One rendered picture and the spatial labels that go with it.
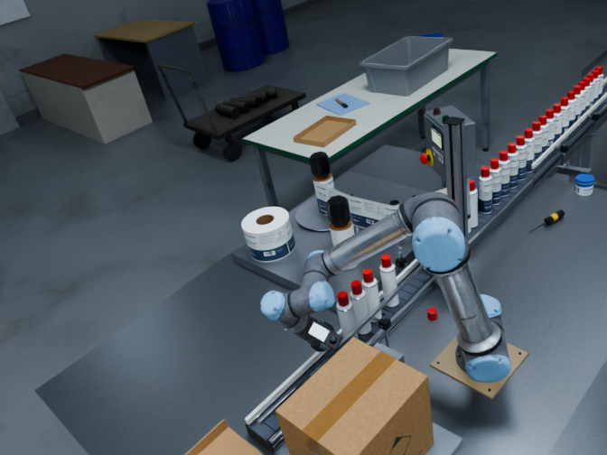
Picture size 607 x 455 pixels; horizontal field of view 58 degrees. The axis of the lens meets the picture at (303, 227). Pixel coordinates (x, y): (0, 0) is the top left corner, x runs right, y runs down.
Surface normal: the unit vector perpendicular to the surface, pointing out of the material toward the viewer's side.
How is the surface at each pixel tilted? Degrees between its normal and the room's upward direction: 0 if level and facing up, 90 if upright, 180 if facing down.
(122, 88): 90
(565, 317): 0
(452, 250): 83
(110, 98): 90
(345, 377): 0
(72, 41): 90
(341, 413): 0
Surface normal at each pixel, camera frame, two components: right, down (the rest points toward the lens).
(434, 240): -0.20, 0.46
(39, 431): -0.18, -0.82
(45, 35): 0.69, 0.29
